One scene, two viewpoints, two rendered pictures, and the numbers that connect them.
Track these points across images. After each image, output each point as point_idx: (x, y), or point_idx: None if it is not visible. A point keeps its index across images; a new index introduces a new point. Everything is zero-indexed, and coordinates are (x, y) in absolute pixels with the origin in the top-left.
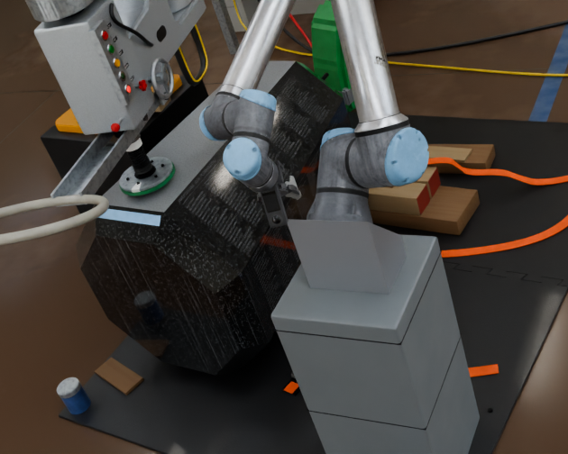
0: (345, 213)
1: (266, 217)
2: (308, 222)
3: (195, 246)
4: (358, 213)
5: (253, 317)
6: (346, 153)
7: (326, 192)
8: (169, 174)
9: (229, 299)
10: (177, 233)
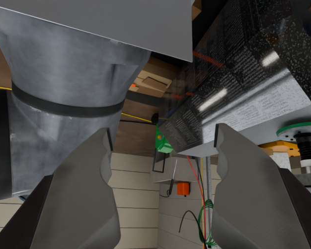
0: (9, 37)
1: (218, 76)
2: (123, 35)
3: (295, 65)
4: None
5: None
6: (7, 185)
7: (77, 105)
8: (285, 130)
9: (279, 7)
10: (308, 81)
